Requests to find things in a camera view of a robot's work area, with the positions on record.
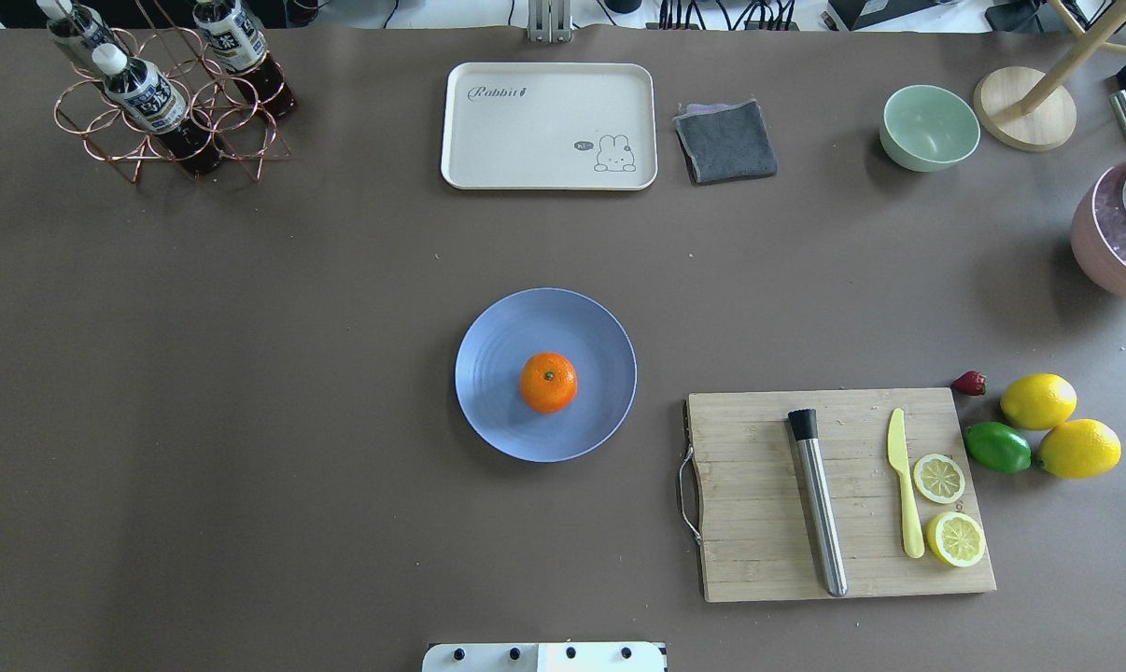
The blue round plate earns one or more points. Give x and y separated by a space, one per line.
510 331

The green lime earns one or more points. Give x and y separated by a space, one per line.
998 446

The yellow lemon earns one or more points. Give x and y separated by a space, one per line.
1081 448
1039 401

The tea bottle left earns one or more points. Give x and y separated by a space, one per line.
78 30

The orange mandarin fruit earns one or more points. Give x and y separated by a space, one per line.
548 383

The green bowl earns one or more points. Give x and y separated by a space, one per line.
928 129

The lemon slice upper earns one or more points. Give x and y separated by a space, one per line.
939 479

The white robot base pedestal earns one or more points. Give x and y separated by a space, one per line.
547 656

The red strawberry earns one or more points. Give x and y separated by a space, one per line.
972 383

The copper wire bottle rack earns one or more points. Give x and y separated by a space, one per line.
246 136

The yellow lemon near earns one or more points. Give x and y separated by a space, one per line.
1081 448

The yellow lemon far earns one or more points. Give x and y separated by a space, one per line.
1039 401

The yellow plastic knife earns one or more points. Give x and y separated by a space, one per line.
898 460

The tea bottle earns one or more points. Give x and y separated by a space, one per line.
153 103
238 44
78 30

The wooden glass stand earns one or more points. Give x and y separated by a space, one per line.
1030 110

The grey folded cloth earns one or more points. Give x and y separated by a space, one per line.
726 142

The steel muddler black tip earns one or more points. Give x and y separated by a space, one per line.
804 427

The cream rabbit tray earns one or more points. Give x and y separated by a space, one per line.
549 126

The tea bottle right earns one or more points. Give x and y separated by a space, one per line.
238 44

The lemon slice lower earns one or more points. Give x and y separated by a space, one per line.
956 539

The tea bottle middle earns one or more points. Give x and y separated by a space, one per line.
153 103

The lemon slice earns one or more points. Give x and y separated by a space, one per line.
956 539
939 479

